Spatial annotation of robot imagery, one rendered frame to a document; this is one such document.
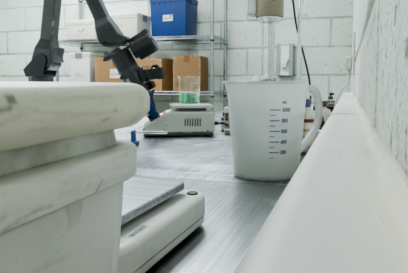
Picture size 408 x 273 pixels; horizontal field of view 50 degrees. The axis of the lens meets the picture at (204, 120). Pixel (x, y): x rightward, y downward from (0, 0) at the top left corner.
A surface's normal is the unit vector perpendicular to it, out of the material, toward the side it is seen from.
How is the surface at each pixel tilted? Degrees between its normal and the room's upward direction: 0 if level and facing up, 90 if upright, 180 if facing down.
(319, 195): 0
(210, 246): 0
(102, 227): 93
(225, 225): 0
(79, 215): 93
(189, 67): 91
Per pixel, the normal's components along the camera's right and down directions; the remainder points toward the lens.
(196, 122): 0.11, 0.08
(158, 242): 0.94, 0.03
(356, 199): 0.00, -1.00
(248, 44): -0.31, 0.07
